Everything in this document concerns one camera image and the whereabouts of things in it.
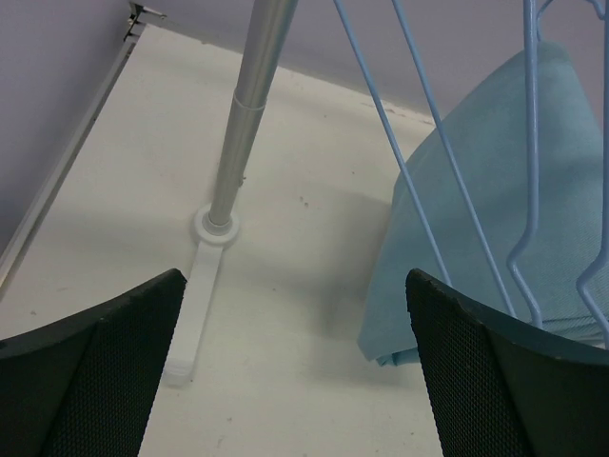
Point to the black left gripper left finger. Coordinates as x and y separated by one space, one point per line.
85 385

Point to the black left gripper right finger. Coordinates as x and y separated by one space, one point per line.
500 387

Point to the light blue trousers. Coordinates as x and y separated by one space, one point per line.
486 132

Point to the blue wire hanger holding trousers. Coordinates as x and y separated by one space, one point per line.
531 83

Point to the silver clothes rack with white feet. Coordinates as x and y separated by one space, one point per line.
216 226

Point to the aluminium rail on table edge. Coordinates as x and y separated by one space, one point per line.
34 217

